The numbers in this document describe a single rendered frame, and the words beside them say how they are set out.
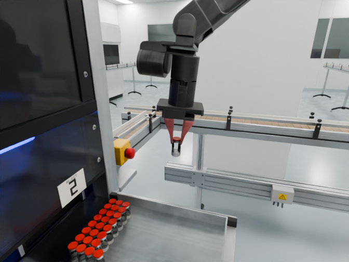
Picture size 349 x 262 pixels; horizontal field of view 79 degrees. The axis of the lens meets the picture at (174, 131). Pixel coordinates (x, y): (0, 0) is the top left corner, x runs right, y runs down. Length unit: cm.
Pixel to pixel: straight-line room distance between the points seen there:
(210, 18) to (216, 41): 142
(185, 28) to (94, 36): 28
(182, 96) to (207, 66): 144
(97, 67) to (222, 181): 114
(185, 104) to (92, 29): 31
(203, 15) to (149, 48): 12
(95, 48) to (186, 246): 55
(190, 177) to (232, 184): 29
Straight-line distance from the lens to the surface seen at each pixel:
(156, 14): 910
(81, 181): 62
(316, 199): 162
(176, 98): 45
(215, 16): 45
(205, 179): 153
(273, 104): 192
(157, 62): 46
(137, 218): 68
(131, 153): 76
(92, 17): 64
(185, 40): 43
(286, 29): 188
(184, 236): 62
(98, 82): 63
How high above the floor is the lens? 134
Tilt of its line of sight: 21 degrees down
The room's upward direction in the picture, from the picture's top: straight up
